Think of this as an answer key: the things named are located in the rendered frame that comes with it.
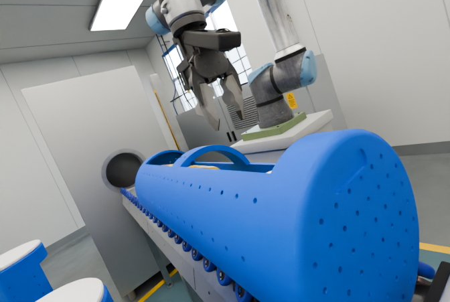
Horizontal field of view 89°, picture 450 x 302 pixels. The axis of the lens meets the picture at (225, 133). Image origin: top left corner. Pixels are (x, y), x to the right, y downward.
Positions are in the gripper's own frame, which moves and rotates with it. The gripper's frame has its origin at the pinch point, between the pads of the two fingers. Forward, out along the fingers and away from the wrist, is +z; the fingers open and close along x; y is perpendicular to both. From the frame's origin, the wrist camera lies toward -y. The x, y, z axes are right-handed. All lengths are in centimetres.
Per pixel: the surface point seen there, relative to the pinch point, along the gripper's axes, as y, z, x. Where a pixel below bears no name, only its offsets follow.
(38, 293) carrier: 96, 44, 62
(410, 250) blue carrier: -20.7, 27.1, -8.1
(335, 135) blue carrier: -19.9, 5.8, -0.8
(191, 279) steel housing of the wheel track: 32, 43, 13
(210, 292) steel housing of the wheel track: 19.5, 40.8, 11.9
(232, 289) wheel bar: 8.7, 35.6, 9.9
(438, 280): -25.9, 24.6, -1.7
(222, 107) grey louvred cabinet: 190, -3, -122
